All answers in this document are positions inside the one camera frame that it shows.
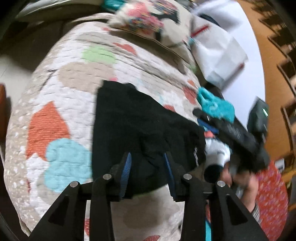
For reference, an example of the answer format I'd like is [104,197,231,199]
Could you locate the person right hand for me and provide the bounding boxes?
[219,162,259,212]

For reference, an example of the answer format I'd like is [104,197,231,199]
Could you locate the floral lady cushion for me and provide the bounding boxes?
[108,1,192,63]

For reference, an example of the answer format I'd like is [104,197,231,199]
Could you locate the heart pattern quilt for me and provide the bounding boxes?
[4,13,200,235]

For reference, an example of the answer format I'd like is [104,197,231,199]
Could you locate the black pants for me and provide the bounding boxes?
[92,81,206,199]

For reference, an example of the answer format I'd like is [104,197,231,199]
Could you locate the white paper bag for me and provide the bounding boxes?
[189,1,248,89]

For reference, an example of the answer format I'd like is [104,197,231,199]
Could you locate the teal cartoon blanket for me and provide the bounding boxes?
[197,87,235,123]

